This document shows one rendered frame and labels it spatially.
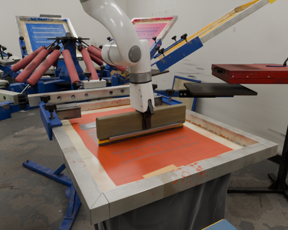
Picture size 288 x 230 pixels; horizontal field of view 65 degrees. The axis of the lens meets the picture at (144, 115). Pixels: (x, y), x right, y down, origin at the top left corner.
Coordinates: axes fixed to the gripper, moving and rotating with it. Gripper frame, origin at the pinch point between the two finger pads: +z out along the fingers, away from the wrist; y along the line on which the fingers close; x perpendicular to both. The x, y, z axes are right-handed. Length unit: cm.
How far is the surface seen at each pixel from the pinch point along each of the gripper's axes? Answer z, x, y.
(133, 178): 4.2, -16.5, 22.6
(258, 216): 110, 100, -13
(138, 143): 5.1, -5.3, 4.3
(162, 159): 5.2, -4.5, 17.7
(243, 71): -1, 93, -31
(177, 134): 6.5, 10.8, 5.2
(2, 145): 95, -73, -258
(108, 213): 2.0, -27.0, 32.5
